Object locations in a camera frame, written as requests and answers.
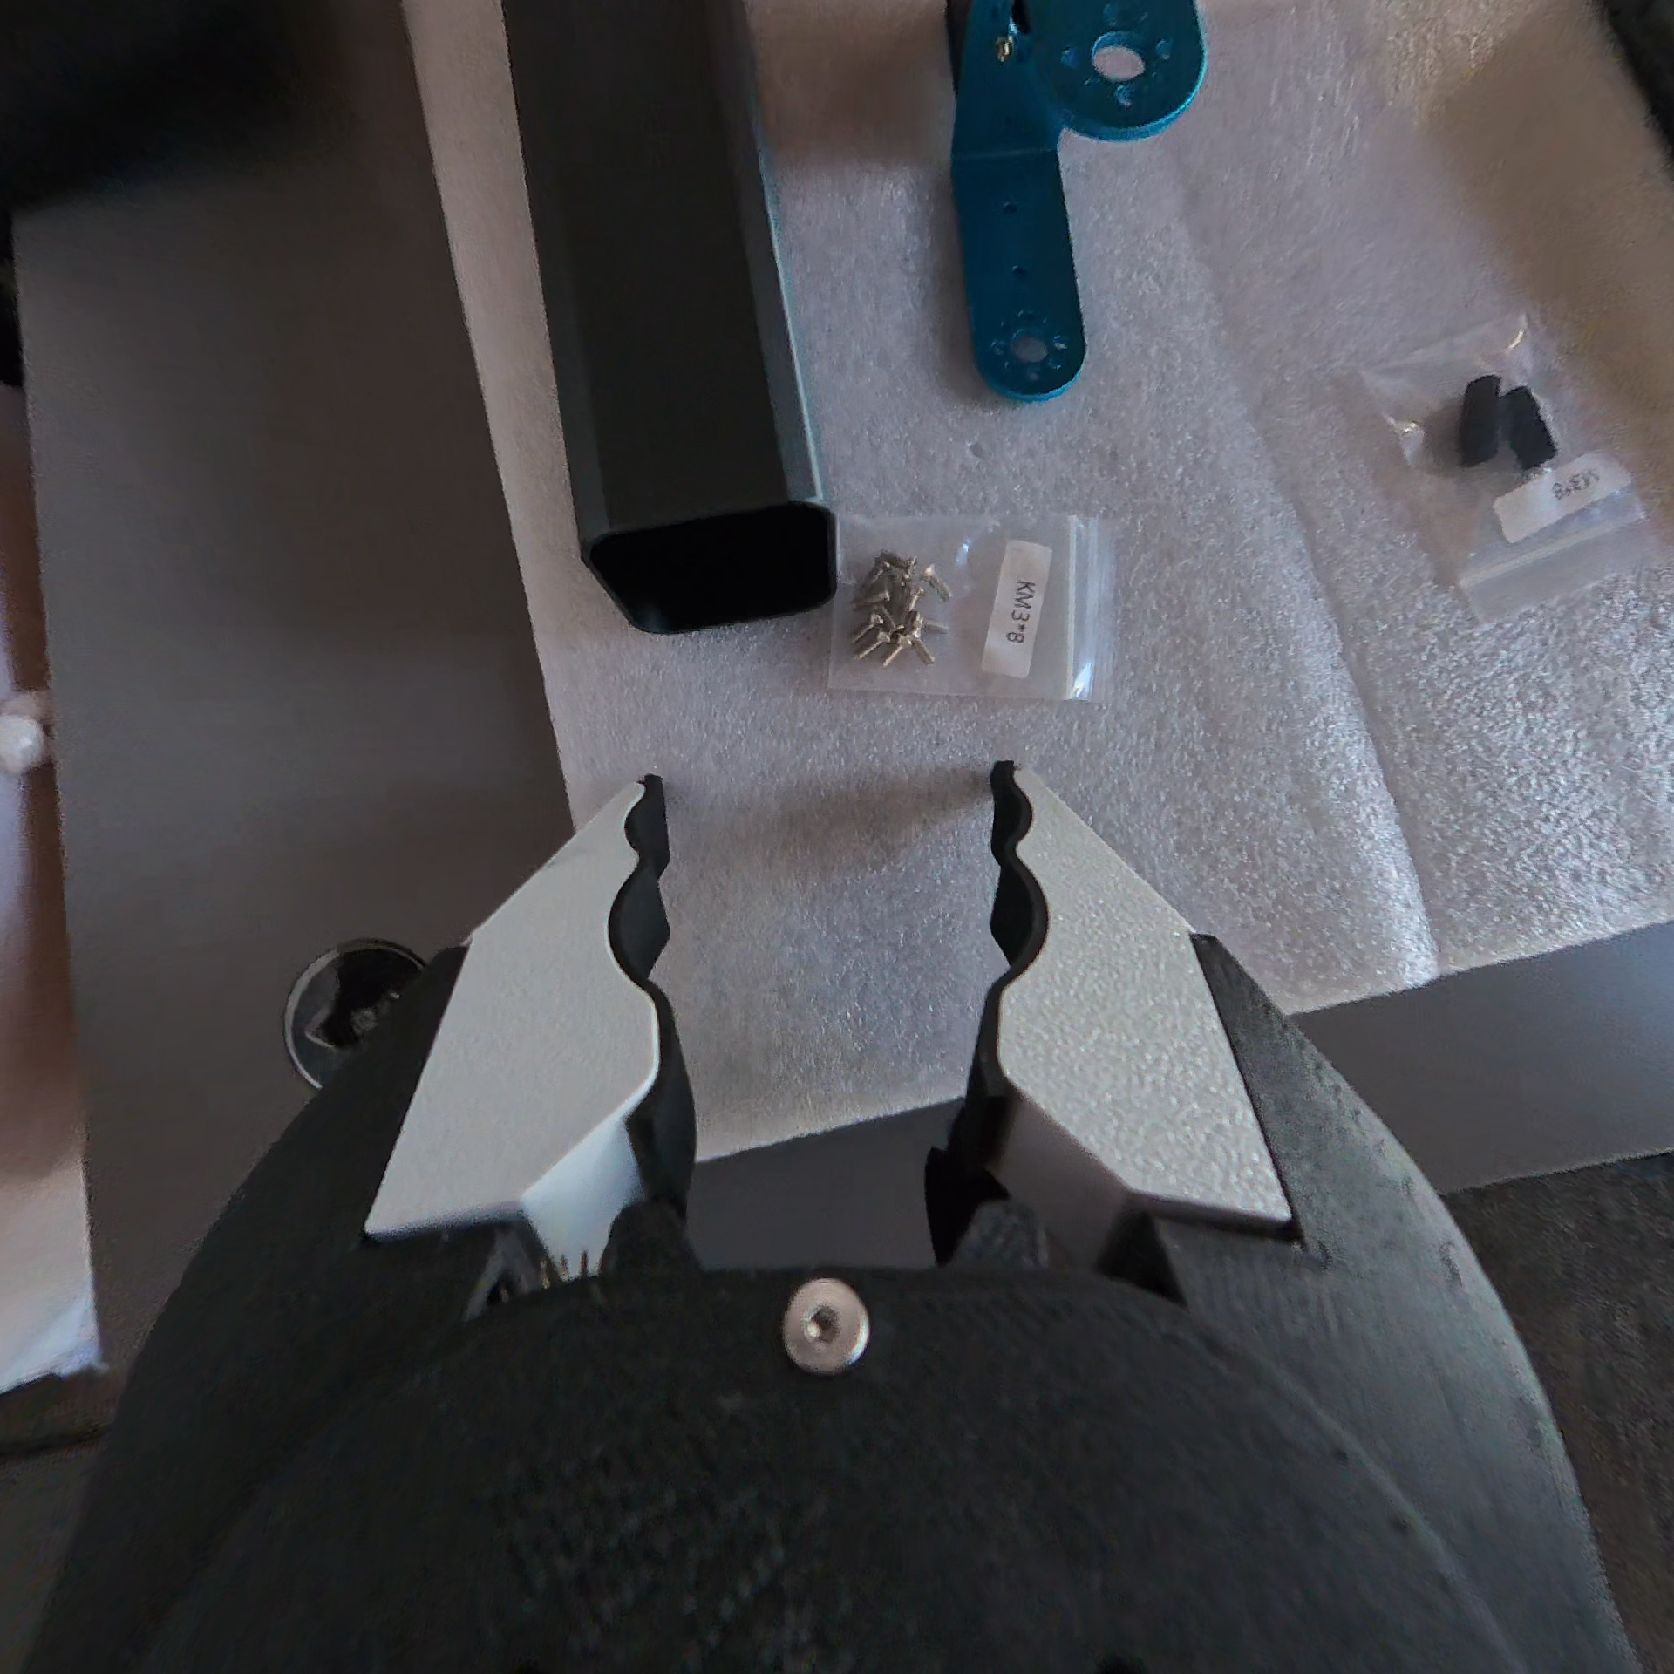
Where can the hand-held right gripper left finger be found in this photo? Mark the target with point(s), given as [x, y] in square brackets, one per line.
[523, 1072]

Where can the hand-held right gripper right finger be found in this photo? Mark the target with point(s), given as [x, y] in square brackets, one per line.
[1139, 1072]

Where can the clear bag of silver screws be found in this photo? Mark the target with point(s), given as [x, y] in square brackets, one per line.
[904, 613]

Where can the clear bag of black parts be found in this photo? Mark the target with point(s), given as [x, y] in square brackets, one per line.
[1490, 418]

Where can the dark square case sleeve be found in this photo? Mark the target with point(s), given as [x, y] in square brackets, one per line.
[653, 327]

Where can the blue bracket servo assembly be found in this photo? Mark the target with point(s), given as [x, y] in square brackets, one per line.
[1013, 261]

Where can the round desk control button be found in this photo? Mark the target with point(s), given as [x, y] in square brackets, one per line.
[349, 1013]

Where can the grey desk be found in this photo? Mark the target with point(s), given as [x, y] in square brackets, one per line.
[261, 653]

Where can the white foam sheet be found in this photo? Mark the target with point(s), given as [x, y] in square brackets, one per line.
[1177, 784]

